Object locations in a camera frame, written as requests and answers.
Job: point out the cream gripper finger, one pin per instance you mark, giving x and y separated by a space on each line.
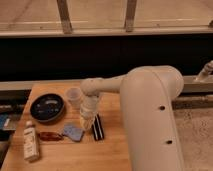
86 123

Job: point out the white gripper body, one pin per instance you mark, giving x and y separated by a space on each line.
89 106

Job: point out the black striped eraser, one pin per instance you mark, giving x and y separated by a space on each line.
97 129

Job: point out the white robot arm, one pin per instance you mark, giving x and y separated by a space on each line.
146 95

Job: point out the blue sponge cloth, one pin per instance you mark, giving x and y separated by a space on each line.
73 132

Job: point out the clear plastic cup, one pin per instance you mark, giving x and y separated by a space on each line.
74 96

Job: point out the black round plate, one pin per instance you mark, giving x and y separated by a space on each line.
47 107

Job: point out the brown glossy wrapper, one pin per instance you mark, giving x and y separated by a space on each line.
50 136

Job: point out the white labelled bottle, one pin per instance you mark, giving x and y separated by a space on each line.
31 146

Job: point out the left window frame post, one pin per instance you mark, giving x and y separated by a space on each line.
64 16

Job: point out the window frame post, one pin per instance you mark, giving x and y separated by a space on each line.
64 16
130 15

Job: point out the right window frame post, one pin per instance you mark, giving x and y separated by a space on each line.
130 15

